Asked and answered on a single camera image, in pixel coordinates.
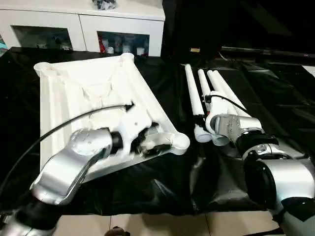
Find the white plastic table leg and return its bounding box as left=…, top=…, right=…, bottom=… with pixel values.
left=197, top=69, right=230, bottom=147
left=184, top=63, right=213, bottom=144
left=206, top=70, right=247, bottom=118
left=212, top=70, right=252, bottom=118

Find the white plastic table top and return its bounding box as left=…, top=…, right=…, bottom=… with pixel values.
left=33, top=53, right=191, bottom=183

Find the black plastic mat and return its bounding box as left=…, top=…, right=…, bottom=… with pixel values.
left=0, top=47, right=315, bottom=216

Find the white cabinet with glass doors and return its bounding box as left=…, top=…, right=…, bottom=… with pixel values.
left=0, top=0, right=166, bottom=57

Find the dark object on cabinet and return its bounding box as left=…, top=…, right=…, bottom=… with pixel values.
left=92, top=0, right=119, bottom=10

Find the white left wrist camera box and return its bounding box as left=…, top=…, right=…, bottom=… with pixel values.
left=114, top=104, right=152, bottom=159

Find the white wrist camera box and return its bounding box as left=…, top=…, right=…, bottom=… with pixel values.
left=209, top=91, right=232, bottom=118
left=114, top=104, right=152, bottom=159

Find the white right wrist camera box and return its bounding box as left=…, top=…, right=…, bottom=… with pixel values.
left=209, top=91, right=232, bottom=118

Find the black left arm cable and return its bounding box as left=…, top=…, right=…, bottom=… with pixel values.
left=0, top=102, right=136, bottom=197

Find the black horizontal rail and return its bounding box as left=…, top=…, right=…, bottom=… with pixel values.
left=220, top=46, right=315, bottom=60

